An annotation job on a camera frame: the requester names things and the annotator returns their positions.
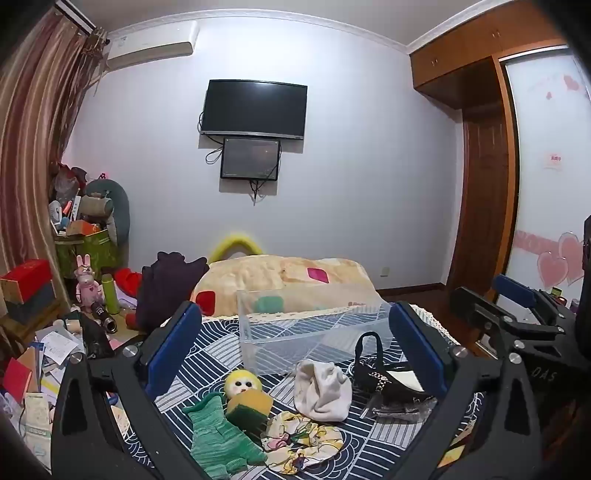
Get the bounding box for yellow ring pillow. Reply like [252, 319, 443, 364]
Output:
[209, 233, 264, 265]

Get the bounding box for black wall television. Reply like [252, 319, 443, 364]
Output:
[201, 79, 308, 140]

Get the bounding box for curtain rail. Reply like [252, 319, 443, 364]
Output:
[54, 0, 101, 34]

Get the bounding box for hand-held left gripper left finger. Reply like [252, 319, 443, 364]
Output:
[51, 300, 204, 480]

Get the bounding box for dark purple garment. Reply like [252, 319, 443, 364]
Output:
[135, 251, 209, 332]

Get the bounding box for blue white patterned bedsheet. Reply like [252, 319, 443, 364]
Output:
[111, 305, 485, 480]

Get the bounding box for white sock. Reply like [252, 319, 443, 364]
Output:
[294, 360, 353, 423]

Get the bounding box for clear plastic wrapper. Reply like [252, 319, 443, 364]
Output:
[360, 394, 437, 423]

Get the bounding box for black bag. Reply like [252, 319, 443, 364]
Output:
[65, 311, 115, 361]

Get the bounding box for black flashlight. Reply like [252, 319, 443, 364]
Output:
[90, 301, 118, 334]

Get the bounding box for red box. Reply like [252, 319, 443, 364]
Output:
[0, 259, 54, 305]

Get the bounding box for white air conditioner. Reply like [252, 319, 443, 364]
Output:
[105, 21, 199, 71]

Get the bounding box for wooden wardrobe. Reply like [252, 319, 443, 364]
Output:
[409, 9, 591, 324]

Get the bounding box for floral fabric scrunchie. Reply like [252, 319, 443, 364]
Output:
[261, 411, 345, 476]

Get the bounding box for yellow doll head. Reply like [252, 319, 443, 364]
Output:
[224, 369, 260, 398]

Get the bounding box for green cardboard box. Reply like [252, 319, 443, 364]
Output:
[54, 228, 118, 280]

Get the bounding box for yellow green sponge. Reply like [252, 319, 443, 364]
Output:
[225, 391, 274, 437]

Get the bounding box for green bottle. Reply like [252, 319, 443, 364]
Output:
[102, 274, 119, 315]

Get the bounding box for wooden door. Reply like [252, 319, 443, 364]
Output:
[445, 104, 518, 296]

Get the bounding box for green knitted glove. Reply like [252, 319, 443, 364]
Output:
[181, 392, 267, 480]

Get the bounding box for clear plastic storage box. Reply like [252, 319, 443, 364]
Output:
[236, 284, 398, 377]

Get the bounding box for red plastic bag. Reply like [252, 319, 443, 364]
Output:
[52, 161, 88, 206]

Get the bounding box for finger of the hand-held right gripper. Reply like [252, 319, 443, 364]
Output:
[492, 274, 578, 326]
[450, 286, 563, 358]

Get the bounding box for pink rabbit toy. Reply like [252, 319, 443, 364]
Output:
[74, 255, 105, 308]

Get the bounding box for grey plush toy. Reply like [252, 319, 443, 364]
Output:
[84, 178, 131, 247]

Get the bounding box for small black wall monitor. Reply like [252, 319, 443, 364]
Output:
[220, 137, 281, 182]

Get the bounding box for pile of papers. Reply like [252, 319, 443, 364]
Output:
[0, 318, 116, 468]

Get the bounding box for beige printed blanket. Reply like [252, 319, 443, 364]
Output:
[191, 255, 379, 319]

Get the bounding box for black patterned cloth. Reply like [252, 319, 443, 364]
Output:
[353, 331, 438, 406]

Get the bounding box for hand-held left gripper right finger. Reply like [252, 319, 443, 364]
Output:
[388, 301, 544, 480]

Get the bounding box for pink heart stickers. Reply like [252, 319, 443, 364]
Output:
[515, 231, 588, 289]

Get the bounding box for striped brown curtain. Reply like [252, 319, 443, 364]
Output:
[0, 9, 109, 280]

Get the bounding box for red cloth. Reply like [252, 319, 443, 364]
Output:
[114, 268, 143, 298]

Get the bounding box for white lace cloth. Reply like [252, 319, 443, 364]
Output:
[413, 305, 462, 348]

